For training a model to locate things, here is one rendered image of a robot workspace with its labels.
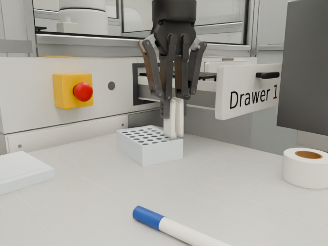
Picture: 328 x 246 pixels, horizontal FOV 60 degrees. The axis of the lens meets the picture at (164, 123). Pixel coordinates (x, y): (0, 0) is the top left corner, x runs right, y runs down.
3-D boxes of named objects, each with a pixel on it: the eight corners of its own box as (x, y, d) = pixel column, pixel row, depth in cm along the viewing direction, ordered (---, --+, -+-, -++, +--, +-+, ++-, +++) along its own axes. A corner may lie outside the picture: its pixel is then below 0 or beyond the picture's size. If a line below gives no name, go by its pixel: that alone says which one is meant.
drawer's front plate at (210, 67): (249, 88, 118) (251, 61, 116) (207, 94, 98) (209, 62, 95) (245, 88, 119) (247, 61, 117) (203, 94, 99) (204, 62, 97)
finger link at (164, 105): (170, 90, 50) (155, 91, 48) (170, 118, 51) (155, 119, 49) (166, 89, 51) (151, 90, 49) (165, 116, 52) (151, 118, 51)
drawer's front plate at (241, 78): (280, 104, 78) (284, 63, 76) (221, 120, 58) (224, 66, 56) (274, 103, 79) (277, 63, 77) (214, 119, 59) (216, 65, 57)
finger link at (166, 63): (178, 34, 47) (171, 33, 46) (173, 101, 49) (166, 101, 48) (166, 35, 50) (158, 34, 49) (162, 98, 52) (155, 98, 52)
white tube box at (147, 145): (182, 158, 53) (183, 138, 52) (142, 167, 49) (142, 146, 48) (152, 141, 64) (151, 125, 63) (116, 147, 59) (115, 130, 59)
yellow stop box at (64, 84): (96, 106, 63) (94, 73, 61) (65, 110, 58) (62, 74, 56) (84, 103, 66) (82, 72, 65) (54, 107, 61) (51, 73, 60)
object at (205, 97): (272, 98, 78) (274, 76, 77) (218, 111, 60) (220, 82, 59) (166, 88, 105) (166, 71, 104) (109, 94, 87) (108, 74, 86)
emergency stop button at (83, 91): (94, 100, 60) (93, 81, 59) (77, 103, 57) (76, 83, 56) (87, 99, 62) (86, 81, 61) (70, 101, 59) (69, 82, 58)
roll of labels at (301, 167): (317, 171, 47) (320, 148, 46) (341, 190, 41) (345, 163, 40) (275, 170, 48) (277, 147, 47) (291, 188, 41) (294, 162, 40)
